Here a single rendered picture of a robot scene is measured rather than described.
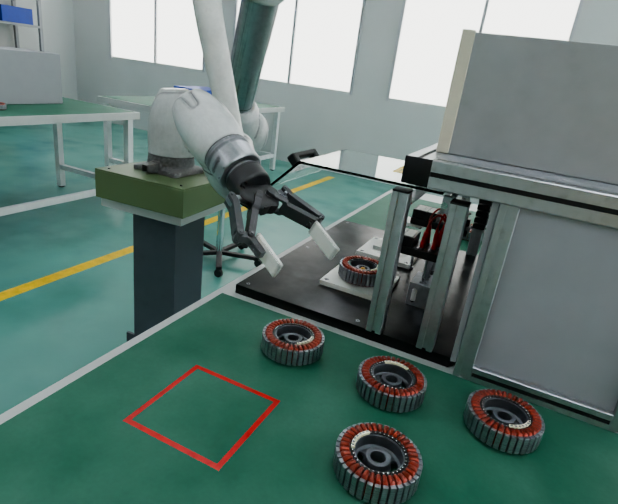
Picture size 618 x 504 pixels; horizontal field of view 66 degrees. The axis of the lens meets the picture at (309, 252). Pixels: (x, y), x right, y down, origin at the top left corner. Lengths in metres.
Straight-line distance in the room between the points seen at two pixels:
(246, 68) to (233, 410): 1.04
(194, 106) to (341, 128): 5.28
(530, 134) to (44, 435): 0.85
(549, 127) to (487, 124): 0.10
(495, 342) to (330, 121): 5.49
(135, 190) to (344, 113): 4.76
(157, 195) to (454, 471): 1.16
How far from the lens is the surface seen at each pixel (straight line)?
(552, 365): 0.90
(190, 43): 7.36
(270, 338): 0.84
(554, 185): 0.79
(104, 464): 0.68
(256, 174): 0.85
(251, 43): 1.46
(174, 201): 1.52
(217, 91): 1.14
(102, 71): 8.53
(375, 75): 6.03
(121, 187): 1.64
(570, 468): 0.83
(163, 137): 1.65
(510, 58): 0.90
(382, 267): 0.88
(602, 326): 0.87
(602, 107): 0.90
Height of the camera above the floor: 1.23
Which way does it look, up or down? 21 degrees down
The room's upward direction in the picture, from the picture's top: 8 degrees clockwise
